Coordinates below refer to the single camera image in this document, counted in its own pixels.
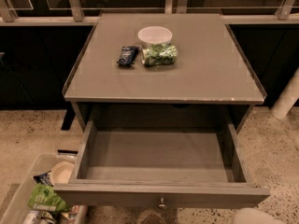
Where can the grey top drawer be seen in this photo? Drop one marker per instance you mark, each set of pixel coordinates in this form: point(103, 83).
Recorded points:
point(134, 155)

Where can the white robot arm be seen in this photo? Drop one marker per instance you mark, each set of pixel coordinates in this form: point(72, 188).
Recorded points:
point(253, 216)

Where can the grey drawer cabinet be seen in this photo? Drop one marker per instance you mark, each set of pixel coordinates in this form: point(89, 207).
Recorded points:
point(210, 69)

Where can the metal drawer knob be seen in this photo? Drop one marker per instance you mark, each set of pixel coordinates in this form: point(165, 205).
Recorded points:
point(161, 205)

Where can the green soda can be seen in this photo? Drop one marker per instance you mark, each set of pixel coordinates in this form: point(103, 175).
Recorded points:
point(159, 54)

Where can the dark blue snack packet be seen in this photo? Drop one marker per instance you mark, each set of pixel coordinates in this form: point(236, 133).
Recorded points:
point(127, 56)

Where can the blue snack bag in bin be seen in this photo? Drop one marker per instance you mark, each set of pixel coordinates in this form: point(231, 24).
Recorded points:
point(42, 179)

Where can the green chip bag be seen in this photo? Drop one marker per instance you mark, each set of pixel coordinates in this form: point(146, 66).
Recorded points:
point(43, 197)

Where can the clear plastic bin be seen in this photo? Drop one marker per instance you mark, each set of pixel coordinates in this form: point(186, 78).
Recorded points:
point(18, 211)

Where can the white cylindrical post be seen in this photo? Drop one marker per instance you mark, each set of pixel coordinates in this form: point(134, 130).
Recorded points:
point(287, 99)

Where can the metal railing frame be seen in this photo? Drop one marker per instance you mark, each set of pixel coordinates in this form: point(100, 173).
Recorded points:
point(89, 12)

